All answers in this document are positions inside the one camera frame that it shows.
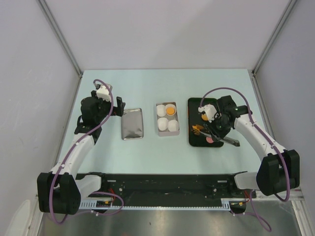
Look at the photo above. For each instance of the orange pineapple cookie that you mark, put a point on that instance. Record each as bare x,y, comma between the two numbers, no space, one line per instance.
197,129

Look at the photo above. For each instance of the silver tin lid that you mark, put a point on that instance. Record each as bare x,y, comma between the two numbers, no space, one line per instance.
132,124

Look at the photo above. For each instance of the lavender cookie tin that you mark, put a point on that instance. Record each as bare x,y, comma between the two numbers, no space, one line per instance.
167,133

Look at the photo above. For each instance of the white paper cup back-left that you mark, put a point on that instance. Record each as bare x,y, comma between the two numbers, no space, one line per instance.
161,110

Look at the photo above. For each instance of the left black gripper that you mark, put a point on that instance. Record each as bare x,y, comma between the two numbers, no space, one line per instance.
118,110

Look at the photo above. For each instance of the white paper cup front-right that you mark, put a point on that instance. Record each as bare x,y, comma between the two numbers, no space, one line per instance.
173,126

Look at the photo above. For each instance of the right aluminium frame post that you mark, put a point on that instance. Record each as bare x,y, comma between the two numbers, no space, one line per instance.
275,34

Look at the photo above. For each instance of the white paper cup front-left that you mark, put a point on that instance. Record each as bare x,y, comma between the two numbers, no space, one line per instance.
162,123

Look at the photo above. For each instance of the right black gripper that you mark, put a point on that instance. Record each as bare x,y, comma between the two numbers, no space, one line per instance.
214,131

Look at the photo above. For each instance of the white cable duct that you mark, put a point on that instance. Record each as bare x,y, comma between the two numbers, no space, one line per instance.
224,205

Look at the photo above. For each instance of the round orange cookie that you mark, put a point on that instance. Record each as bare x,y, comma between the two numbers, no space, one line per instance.
204,117
170,111

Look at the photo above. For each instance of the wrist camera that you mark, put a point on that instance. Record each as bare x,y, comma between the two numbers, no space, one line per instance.
210,111
102,92

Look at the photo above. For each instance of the black tray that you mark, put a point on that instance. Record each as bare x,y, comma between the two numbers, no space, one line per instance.
194,117

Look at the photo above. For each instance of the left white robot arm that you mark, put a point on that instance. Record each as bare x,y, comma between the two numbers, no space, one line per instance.
59,191

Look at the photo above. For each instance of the aluminium frame post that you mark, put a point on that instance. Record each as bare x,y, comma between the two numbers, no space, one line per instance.
275,34
48,14

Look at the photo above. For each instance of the left aluminium frame post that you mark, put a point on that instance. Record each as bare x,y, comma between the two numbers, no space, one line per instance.
48,14

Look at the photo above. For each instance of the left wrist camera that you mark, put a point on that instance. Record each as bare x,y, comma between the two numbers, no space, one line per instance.
102,92

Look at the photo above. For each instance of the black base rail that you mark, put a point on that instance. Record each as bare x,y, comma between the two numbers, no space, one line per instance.
144,190

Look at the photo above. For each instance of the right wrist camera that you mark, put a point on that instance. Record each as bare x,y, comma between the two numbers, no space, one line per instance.
210,111

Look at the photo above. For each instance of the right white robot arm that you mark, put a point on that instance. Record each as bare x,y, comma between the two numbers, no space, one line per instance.
279,170

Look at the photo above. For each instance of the metal tongs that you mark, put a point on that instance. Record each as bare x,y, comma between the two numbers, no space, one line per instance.
227,140

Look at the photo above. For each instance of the pink round cookie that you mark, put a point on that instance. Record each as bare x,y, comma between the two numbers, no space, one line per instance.
210,140

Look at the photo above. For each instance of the white paper cup back-right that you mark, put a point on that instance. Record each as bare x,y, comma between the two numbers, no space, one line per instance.
171,105

